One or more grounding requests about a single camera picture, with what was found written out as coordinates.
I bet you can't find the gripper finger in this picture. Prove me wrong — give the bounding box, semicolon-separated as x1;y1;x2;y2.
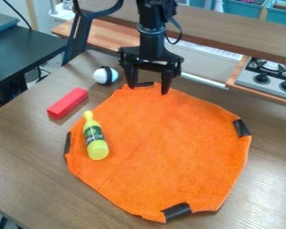
122;62;156;90
159;70;177;96

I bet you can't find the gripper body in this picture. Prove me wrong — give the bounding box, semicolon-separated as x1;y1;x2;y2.
116;30;185;75

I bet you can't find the orange cloth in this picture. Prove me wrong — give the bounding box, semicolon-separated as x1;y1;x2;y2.
62;81;253;224

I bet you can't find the white and black toy ball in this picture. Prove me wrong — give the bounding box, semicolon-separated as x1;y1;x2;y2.
91;65;121;86

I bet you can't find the red block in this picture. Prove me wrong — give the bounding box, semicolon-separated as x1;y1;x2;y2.
45;86;89;119

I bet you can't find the yellow toy bottle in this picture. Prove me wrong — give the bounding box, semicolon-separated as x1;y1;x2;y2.
81;110;111;161

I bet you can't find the teal storage bin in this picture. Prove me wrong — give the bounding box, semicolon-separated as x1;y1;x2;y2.
222;0;270;20
265;0;286;28

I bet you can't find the toy stove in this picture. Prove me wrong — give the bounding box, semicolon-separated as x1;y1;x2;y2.
233;56;286;102

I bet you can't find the black table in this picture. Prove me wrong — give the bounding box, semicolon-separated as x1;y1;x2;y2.
0;11;71;114

